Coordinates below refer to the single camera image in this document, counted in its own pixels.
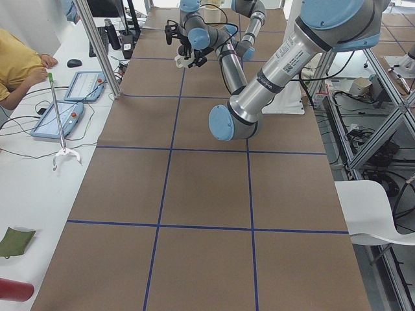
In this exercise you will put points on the black monitor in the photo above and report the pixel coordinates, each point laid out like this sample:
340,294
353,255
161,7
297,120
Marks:
106,8

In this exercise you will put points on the white mug with handle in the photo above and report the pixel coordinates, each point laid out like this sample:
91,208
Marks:
180,61

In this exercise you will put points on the paper cup on shelf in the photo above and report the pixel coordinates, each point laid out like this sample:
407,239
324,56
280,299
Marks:
360,86

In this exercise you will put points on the black box with label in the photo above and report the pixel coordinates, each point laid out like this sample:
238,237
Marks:
127,46

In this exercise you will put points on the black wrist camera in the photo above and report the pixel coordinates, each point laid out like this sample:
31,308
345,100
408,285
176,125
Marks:
171,31

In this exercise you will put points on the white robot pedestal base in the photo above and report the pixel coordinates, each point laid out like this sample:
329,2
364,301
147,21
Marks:
289,100

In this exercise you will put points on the grabber stick green handle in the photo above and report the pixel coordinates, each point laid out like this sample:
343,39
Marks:
64,150

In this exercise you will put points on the aluminium frame post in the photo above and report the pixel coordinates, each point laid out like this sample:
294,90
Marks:
93,35

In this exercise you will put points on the black water bottle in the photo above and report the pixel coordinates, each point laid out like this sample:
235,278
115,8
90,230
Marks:
112,34

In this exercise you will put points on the red cylinder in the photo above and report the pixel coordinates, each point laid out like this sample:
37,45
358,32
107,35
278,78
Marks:
15,291

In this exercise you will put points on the beige cylindrical cup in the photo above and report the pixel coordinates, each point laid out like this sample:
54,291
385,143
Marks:
211,14

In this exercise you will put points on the person in yellow shirt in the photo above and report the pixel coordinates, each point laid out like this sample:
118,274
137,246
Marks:
21,68

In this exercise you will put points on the green cloth pouch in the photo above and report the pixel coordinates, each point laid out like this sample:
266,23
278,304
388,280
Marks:
15,242

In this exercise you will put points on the white chair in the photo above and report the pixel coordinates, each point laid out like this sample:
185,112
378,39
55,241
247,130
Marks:
368,214

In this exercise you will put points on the upper blue teach pendant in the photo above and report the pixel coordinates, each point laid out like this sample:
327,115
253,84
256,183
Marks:
85,86

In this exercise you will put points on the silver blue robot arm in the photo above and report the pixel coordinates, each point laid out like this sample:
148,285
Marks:
322,26
202,36

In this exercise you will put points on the black computer mouse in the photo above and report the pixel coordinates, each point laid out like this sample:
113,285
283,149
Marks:
74,63

